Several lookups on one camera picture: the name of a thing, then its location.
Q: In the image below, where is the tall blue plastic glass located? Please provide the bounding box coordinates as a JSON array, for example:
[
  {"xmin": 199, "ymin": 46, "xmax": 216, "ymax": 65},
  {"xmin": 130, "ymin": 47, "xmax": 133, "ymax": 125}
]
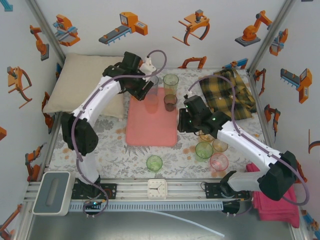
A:
[{"xmin": 144, "ymin": 74, "xmax": 160, "ymax": 101}]

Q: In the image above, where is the short orange plastic glass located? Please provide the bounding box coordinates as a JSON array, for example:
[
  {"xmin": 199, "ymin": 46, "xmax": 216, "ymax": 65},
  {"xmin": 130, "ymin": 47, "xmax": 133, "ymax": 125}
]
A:
[
  {"xmin": 212, "ymin": 138, "xmax": 229, "ymax": 153},
  {"xmin": 198, "ymin": 133, "xmax": 215, "ymax": 143}
]

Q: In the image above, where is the pink plastic glass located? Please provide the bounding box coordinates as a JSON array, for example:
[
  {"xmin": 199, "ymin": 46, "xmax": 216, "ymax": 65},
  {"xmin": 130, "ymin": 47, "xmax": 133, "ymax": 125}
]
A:
[
  {"xmin": 209, "ymin": 152, "xmax": 230, "ymax": 173},
  {"xmin": 144, "ymin": 94, "xmax": 161, "ymax": 115}
]

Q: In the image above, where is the dark smoky plastic glass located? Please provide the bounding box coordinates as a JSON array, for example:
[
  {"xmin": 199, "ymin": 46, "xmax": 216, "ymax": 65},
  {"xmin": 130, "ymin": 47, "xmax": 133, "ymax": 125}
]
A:
[{"xmin": 163, "ymin": 94, "xmax": 179, "ymax": 113}]

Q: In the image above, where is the tall green plastic glass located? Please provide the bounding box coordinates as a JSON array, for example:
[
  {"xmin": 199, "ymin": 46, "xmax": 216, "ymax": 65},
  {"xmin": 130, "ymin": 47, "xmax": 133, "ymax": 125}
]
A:
[{"xmin": 162, "ymin": 73, "xmax": 180, "ymax": 97}]

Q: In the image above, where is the small green plastic glass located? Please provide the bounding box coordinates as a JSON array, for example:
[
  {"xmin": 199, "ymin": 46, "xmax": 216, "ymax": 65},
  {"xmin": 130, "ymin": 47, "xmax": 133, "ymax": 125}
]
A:
[{"xmin": 145, "ymin": 154, "xmax": 164, "ymax": 173}]

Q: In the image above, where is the pink rectangular tray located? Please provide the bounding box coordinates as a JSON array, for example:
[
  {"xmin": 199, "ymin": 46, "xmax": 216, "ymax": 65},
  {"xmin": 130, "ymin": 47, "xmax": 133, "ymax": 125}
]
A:
[{"xmin": 125, "ymin": 86, "xmax": 178, "ymax": 148}]

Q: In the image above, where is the yellow black plaid shirt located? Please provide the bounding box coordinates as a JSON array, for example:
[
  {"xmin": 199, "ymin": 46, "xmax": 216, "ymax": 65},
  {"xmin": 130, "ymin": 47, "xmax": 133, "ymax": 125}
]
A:
[{"xmin": 198, "ymin": 67, "xmax": 258, "ymax": 121}]

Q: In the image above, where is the floral grey tablecloth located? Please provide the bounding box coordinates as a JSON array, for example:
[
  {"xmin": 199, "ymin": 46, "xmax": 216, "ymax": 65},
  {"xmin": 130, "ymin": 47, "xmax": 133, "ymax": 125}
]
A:
[{"xmin": 48, "ymin": 67, "xmax": 266, "ymax": 180}]

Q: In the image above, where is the cream pillow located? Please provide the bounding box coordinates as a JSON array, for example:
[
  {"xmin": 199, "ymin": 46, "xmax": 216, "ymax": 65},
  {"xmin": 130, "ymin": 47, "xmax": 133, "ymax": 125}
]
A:
[{"xmin": 42, "ymin": 52, "xmax": 126, "ymax": 120}]

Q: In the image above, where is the white square clock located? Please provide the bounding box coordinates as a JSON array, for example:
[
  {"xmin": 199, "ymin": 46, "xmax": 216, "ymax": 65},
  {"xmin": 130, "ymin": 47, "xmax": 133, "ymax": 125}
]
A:
[{"xmin": 146, "ymin": 178, "xmax": 168, "ymax": 200}]

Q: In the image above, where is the black controller board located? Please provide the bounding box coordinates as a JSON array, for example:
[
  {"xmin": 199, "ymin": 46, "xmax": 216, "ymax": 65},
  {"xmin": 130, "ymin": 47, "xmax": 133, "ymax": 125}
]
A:
[
  {"xmin": 83, "ymin": 198, "xmax": 106, "ymax": 213},
  {"xmin": 223, "ymin": 199, "xmax": 241, "ymax": 215}
]

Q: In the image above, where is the thin white tube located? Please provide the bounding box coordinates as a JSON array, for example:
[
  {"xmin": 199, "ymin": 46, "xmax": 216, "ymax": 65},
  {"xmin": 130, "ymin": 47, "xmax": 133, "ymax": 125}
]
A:
[{"xmin": 143, "ymin": 209, "xmax": 226, "ymax": 238}]

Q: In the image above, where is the magenta folded towel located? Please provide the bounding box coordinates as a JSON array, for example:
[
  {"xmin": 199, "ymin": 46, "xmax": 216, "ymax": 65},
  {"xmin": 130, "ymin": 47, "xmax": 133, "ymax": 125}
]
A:
[{"xmin": 246, "ymin": 162, "xmax": 300, "ymax": 229}]

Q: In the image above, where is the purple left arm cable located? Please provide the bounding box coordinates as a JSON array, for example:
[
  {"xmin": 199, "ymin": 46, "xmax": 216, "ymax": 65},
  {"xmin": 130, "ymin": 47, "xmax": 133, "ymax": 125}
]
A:
[{"xmin": 71, "ymin": 49, "xmax": 168, "ymax": 219}]

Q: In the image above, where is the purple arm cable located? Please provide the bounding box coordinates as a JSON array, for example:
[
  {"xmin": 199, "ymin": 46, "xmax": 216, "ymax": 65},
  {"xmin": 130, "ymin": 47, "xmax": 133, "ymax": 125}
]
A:
[
  {"xmin": 71, "ymin": 49, "xmax": 168, "ymax": 219},
  {"xmin": 184, "ymin": 74, "xmax": 311, "ymax": 217}
]

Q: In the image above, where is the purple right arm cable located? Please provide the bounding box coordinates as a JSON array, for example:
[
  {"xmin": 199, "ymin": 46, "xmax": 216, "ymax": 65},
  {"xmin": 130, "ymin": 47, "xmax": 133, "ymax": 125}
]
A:
[{"xmin": 184, "ymin": 74, "xmax": 311, "ymax": 217}]

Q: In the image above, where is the aluminium table side rail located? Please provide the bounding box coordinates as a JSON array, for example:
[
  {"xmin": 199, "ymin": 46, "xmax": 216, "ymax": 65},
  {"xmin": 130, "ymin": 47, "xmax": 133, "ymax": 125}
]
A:
[
  {"xmin": 42, "ymin": 112, "xmax": 64, "ymax": 181},
  {"xmin": 246, "ymin": 69, "xmax": 276, "ymax": 163}
]

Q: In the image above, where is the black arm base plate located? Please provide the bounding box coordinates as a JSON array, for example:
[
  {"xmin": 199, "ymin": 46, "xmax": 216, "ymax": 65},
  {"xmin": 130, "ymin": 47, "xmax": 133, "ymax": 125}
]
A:
[
  {"xmin": 204, "ymin": 182, "xmax": 225, "ymax": 199},
  {"xmin": 98, "ymin": 183, "xmax": 118, "ymax": 200}
]

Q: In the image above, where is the white slotted cable duct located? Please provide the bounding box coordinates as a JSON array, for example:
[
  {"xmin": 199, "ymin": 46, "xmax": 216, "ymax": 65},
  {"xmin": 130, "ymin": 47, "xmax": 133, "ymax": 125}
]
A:
[{"xmin": 68, "ymin": 201, "xmax": 224, "ymax": 213}]

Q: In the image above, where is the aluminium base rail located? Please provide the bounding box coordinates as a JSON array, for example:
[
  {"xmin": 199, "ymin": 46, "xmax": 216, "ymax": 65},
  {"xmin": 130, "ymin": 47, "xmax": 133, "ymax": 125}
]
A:
[{"xmin": 24, "ymin": 178, "xmax": 253, "ymax": 201}]

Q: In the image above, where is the aluminium frame post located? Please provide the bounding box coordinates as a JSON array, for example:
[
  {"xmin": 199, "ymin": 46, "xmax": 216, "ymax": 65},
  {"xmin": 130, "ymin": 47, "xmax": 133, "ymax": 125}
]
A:
[
  {"xmin": 24, "ymin": 0, "xmax": 67, "ymax": 66},
  {"xmin": 246, "ymin": 0, "xmax": 299, "ymax": 74}
]

